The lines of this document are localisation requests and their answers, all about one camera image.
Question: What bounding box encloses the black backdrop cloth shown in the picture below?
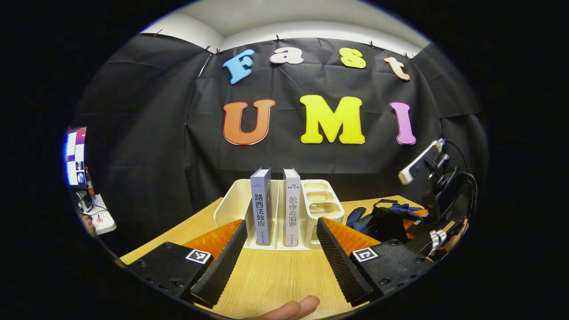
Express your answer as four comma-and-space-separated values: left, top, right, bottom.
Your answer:
71, 33, 487, 232

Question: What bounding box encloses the purple grey book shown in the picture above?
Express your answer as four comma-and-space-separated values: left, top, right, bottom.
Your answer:
250, 168, 272, 246

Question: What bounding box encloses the cream plastic bookshelf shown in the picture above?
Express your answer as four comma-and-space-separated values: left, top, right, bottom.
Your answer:
214, 179, 345, 251

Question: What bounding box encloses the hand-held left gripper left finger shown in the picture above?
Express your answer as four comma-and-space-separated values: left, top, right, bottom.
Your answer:
127, 220, 248, 309

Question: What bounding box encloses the white grey book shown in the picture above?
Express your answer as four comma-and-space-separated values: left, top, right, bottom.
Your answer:
283, 168, 301, 247

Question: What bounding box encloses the small black device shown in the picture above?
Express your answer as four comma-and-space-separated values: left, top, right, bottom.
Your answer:
76, 190, 94, 213

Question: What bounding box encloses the white side table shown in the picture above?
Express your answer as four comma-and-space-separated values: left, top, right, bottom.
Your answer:
79, 193, 117, 235

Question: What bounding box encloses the computer monitor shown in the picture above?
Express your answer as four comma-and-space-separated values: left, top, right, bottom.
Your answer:
64, 127, 88, 186

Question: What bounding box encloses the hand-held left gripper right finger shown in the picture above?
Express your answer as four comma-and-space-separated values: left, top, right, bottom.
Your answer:
316, 217, 434, 307

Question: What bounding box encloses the navy blue schoolbag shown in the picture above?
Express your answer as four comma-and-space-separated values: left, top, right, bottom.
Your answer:
346, 199, 429, 243

